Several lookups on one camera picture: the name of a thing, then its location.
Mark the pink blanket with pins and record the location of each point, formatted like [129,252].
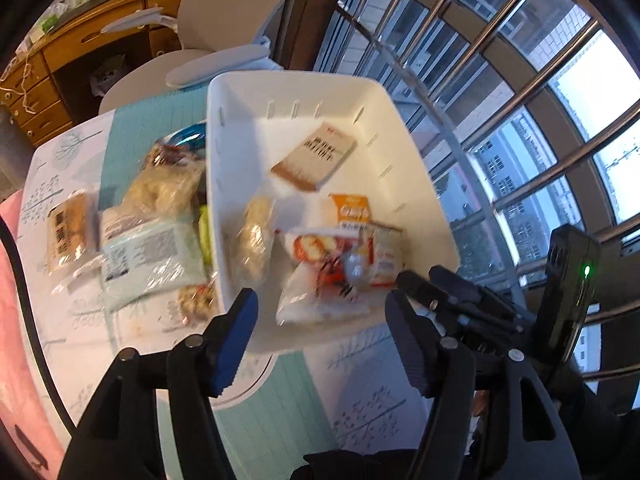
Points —
[20,340]

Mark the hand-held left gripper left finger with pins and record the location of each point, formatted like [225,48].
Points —
[232,345]

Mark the white packet with red label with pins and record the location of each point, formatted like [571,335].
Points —
[387,255]

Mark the clear nut candy packet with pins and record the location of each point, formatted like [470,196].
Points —
[197,302]

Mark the light blue packet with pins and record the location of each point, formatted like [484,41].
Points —
[150,255]

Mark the plastic bag under desk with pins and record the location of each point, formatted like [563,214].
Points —
[107,75]

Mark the red and white snack packet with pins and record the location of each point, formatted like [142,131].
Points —
[320,280]

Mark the wooden desk with drawers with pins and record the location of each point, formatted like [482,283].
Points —
[65,55]

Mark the orange-brown biscuit packet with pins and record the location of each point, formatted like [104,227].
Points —
[70,232]

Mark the shiny blue packet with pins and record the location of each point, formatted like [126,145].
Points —
[187,137]

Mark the grey office chair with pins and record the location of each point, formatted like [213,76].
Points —
[215,35]

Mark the green packet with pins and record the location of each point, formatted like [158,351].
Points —
[205,235]

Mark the orange and white bar packet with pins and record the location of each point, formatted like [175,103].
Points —
[352,209]

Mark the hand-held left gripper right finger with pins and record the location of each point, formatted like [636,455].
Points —
[412,345]

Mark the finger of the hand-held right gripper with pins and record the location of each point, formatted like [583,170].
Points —
[480,297]
[435,292]

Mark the clear bag of puffed snacks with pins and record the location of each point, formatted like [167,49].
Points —
[165,182]

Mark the beige cracker packet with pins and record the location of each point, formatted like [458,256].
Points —
[315,157]

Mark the black phone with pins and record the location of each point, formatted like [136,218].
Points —
[31,447]

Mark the clear pale biscuit packet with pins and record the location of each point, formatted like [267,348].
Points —
[256,240]

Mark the white plastic bin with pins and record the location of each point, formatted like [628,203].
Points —
[320,210]

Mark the black keyboard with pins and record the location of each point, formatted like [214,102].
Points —
[70,10]

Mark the metal window grille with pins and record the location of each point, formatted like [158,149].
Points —
[500,85]

